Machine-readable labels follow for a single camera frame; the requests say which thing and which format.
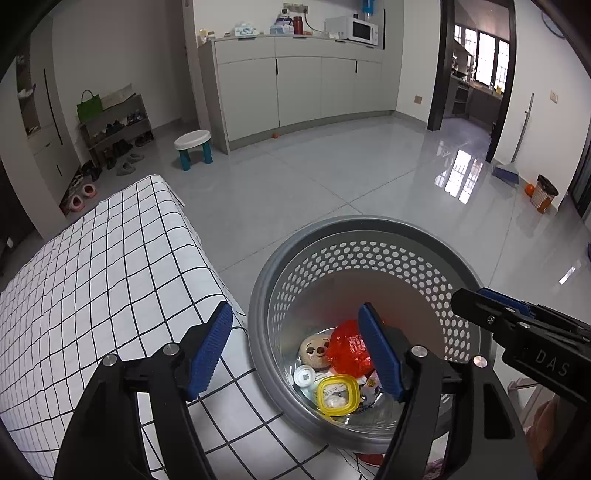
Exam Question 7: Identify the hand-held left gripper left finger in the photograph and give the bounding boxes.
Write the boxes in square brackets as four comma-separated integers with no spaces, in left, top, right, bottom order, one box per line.
[53,301,234,480]

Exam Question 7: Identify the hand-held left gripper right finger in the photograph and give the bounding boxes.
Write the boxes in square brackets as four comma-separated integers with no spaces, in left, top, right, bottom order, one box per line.
[358,302,541,480]

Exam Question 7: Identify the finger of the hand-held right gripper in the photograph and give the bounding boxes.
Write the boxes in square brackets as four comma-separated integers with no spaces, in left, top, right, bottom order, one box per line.
[477,287,591,335]
[451,288,532,344]

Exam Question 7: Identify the red plastic bag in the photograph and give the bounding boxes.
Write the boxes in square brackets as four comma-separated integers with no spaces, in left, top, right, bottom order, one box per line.
[328,319,376,376]

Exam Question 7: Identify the beige plush toy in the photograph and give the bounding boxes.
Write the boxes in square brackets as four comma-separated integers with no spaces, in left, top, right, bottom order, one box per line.
[299,335,332,370]

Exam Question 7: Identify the white round cap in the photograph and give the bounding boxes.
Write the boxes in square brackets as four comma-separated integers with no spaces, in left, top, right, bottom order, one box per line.
[294,364,319,387]

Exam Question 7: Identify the grey perforated basket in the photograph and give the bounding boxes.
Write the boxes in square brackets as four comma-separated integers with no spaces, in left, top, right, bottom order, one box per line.
[248,215,491,453]

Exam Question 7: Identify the wicker waste bin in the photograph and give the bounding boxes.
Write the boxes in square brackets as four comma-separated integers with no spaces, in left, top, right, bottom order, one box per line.
[530,174,559,214]

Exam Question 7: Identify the blue dustpan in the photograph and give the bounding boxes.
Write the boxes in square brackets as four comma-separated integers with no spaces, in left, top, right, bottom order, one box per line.
[492,161,520,188]

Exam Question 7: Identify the white checked cloth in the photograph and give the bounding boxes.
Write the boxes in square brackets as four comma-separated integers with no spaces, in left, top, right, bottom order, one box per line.
[0,174,384,480]

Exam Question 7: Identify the white stool with teal legs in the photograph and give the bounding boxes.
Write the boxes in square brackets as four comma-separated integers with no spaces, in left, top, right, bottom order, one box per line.
[174,130,213,171]

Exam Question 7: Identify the group of dark shoes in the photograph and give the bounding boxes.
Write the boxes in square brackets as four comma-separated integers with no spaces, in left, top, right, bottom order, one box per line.
[69,108,155,185]

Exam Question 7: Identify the grey shoe rack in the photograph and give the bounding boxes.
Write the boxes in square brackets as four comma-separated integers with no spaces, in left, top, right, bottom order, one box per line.
[78,93,154,169]

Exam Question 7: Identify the white shelf cabinet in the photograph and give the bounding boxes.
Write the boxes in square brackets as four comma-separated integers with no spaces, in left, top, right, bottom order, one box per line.
[0,46,77,241]

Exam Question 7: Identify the green handbag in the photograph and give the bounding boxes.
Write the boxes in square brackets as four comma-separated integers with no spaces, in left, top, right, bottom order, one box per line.
[76,90,103,123]

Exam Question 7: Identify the white flat box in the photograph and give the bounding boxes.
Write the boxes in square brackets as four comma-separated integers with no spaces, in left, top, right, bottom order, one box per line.
[100,84,137,110]

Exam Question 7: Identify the grey cabinet counter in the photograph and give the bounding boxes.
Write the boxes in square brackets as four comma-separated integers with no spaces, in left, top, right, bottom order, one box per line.
[198,33,400,155]

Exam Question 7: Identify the white microwave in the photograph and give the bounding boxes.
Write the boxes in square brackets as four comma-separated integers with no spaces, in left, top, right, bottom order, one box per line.
[324,15,380,47]

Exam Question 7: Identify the blue box stack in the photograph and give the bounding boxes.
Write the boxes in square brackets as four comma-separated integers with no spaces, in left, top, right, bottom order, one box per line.
[269,13,295,35]

